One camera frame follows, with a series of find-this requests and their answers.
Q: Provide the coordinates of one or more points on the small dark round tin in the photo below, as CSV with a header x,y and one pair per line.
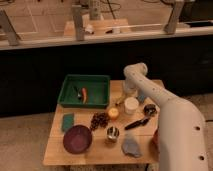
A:
x,y
150,110

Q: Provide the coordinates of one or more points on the green sponge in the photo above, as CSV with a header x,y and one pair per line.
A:
x,y
67,122

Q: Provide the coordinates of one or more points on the yellow banana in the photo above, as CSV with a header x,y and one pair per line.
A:
x,y
120,100

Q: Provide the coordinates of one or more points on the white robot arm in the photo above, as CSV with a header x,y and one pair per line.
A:
x,y
181,125

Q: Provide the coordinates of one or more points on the red bowl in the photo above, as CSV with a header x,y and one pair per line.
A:
x,y
155,138

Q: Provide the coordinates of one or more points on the metal cup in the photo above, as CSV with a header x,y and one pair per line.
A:
x,y
113,134

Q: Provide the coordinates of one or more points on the grey cloth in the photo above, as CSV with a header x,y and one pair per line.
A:
x,y
130,146

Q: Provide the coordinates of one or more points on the black handled utensil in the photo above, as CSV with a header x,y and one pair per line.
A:
x,y
137,123

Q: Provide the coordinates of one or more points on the orange carrot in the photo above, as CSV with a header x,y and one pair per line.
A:
x,y
84,92

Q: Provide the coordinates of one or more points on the orange fruit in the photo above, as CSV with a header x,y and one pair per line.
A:
x,y
113,113

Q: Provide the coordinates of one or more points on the green plastic tray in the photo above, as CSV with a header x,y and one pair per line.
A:
x,y
98,91

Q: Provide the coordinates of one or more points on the dark green vegetable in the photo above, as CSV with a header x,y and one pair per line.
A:
x,y
79,95

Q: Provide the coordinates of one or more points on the dark grape bunch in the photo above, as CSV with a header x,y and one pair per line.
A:
x,y
99,120

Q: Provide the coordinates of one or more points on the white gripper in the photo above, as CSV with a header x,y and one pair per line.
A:
x,y
128,91

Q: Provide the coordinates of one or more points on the white cup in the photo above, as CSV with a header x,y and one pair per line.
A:
x,y
131,104

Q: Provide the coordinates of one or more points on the blue-grey cloth piece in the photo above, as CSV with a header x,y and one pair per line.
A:
x,y
141,97

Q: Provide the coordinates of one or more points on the purple bowl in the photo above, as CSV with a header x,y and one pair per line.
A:
x,y
77,139

